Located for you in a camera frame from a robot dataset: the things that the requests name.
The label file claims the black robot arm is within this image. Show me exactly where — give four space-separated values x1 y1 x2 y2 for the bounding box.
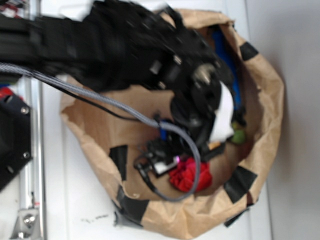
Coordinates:
0 0 234 154

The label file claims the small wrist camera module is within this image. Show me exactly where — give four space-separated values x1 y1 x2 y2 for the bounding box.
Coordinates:
133 138 183 178

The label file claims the aluminium frame rail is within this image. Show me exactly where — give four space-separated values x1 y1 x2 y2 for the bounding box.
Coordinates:
18 0 49 240

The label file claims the brown paper bag bin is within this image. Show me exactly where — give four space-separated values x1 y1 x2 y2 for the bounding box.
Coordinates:
60 9 285 240

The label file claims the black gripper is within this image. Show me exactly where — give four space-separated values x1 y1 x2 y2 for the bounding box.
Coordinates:
152 27 234 155

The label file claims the blue plastic bottle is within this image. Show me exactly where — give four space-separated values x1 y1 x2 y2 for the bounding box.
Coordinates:
211 28 242 111

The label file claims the green plush bird toy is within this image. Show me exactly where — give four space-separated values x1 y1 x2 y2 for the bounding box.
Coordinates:
230 121 246 145

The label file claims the red paper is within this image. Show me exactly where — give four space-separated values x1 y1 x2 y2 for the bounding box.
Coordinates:
169 157 213 192

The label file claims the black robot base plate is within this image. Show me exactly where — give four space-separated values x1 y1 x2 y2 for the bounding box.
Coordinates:
0 87 32 190

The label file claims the grey braided cable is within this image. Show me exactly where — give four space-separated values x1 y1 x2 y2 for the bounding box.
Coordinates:
0 62 202 203

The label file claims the metal corner bracket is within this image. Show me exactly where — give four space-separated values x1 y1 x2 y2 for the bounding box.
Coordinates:
9 208 42 240

